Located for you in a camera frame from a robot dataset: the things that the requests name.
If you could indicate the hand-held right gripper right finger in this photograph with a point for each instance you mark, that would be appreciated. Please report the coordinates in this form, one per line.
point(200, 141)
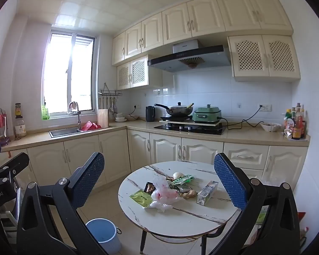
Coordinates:
point(230, 183)

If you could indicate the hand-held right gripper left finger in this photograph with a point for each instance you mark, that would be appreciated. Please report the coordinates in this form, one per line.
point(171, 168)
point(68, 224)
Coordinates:
point(90, 180)

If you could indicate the white milk carton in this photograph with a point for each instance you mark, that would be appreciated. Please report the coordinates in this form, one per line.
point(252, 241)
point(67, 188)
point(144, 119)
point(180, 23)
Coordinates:
point(206, 194)

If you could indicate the ginger root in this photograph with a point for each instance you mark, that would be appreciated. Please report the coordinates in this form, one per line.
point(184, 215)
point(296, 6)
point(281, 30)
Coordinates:
point(188, 194)

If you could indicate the green printed wrapper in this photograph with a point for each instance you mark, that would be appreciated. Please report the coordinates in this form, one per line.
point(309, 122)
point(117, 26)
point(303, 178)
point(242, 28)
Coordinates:
point(184, 179)

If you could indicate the garlic bulb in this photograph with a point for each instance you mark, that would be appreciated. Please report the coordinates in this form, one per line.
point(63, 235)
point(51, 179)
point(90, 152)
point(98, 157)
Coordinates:
point(178, 175)

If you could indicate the yellow-green packet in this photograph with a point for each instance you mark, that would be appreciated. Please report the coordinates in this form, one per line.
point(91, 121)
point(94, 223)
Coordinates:
point(140, 198)

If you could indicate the light blue plastic bucket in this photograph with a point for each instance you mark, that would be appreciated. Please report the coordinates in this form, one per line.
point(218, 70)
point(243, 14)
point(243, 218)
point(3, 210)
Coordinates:
point(103, 233)

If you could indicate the black snack packet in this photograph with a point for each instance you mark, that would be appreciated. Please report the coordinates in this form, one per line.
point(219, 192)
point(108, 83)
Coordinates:
point(149, 188)

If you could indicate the white and pink plastic bag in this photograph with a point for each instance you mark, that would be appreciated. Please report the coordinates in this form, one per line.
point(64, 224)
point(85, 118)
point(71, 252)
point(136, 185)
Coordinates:
point(163, 195)

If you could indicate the orange tag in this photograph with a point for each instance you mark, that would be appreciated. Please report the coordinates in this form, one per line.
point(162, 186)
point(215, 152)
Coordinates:
point(9, 154)

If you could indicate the white metal folding rack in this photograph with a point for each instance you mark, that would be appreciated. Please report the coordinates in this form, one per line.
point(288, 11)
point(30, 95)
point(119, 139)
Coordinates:
point(8, 217)

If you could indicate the clear jar white lid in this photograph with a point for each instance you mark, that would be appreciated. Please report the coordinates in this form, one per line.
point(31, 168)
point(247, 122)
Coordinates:
point(20, 128)

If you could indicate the dark sauce bottle yellow label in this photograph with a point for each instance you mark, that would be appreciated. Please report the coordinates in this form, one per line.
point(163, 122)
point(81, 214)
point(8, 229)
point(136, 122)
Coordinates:
point(18, 110)

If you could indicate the round marble-look table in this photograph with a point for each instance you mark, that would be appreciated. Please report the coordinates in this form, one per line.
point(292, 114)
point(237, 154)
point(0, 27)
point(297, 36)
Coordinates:
point(191, 217)

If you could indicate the steel sink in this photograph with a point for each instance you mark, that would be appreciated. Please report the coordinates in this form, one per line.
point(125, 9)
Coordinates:
point(63, 132)

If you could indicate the green plastic bottle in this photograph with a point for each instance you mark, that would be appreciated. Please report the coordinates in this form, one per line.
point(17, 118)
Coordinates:
point(45, 113)

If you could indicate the wooden cutting board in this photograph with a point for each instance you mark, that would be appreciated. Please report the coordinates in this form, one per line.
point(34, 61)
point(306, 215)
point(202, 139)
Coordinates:
point(103, 118)

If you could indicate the black glass gas stove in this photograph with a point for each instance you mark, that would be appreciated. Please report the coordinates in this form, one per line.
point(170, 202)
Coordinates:
point(191, 130)

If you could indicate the white bowl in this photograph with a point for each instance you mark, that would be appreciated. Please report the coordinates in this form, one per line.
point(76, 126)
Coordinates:
point(270, 128)

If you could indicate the stack of white bowls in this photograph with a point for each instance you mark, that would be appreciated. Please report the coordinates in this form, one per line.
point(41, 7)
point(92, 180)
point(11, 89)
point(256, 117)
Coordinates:
point(120, 117)

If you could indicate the wooden stove cover board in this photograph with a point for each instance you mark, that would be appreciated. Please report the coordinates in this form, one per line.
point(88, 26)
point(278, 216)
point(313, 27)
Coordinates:
point(188, 123)

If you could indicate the green electric cooking pot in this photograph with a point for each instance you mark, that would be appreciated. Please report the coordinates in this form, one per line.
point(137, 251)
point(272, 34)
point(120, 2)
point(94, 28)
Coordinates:
point(207, 114)

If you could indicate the cream kitchen base cabinets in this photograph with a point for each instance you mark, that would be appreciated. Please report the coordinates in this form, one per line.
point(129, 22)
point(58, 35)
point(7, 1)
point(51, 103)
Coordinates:
point(164, 148)

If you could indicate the red box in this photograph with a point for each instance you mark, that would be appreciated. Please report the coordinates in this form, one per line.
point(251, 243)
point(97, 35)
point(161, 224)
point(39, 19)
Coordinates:
point(302, 217)

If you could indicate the black induction cooker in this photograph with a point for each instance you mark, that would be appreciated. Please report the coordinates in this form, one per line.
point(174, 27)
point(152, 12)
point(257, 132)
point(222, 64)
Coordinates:
point(175, 118)

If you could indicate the group of condiment bottles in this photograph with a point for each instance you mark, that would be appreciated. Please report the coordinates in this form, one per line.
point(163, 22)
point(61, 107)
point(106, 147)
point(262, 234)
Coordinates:
point(296, 124)

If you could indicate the black wok with lid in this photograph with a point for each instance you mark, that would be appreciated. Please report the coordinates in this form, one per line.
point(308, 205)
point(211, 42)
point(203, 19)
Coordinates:
point(179, 110)

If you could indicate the hanging utensil rack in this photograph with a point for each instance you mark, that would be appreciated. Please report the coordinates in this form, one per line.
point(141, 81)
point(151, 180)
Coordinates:
point(110, 93)

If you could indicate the black electric kettle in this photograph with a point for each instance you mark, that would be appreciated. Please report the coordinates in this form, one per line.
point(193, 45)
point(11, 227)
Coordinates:
point(150, 114)

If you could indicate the black range hood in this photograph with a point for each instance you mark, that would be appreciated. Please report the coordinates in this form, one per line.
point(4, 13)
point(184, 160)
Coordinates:
point(191, 54)

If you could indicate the white wall outlet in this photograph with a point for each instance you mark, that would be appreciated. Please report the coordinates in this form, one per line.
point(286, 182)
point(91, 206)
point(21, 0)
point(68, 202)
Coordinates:
point(265, 107)

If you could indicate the small lattice-door wall cabinet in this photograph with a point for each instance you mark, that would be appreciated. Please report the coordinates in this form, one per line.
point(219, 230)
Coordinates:
point(138, 71)

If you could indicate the wide lattice-door wall cabinet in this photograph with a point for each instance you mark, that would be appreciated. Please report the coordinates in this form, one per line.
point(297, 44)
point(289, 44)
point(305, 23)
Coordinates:
point(265, 55)

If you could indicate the cream upper wall cabinets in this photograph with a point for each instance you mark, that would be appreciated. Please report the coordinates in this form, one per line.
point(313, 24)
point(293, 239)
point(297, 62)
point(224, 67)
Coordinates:
point(202, 18)

